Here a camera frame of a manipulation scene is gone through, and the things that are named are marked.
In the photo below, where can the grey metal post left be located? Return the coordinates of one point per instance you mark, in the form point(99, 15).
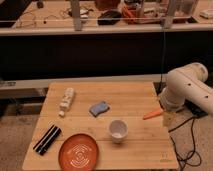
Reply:
point(75, 8)

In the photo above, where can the grey metal post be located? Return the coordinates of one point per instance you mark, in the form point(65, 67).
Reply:
point(168, 19)
point(75, 8)

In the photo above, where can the orange pepper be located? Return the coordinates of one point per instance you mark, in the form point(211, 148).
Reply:
point(153, 113)

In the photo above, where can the grey metal post right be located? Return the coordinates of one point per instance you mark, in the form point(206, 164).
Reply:
point(168, 19)

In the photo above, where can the orange plate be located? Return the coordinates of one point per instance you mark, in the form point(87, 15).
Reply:
point(78, 153)

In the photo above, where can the blue sponge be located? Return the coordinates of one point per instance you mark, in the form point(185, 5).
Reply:
point(99, 108)

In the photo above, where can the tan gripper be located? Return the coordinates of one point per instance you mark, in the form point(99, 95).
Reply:
point(168, 118)

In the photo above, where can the white cup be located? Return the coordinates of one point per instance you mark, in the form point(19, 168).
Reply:
point(118, 131)

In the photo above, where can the orange tool on bench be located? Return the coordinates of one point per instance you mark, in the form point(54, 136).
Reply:
point(128, 16)

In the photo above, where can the black object on bench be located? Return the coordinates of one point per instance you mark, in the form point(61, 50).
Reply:
point(109, 17)

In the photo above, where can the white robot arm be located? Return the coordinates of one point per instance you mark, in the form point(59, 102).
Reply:
point(185, 83)

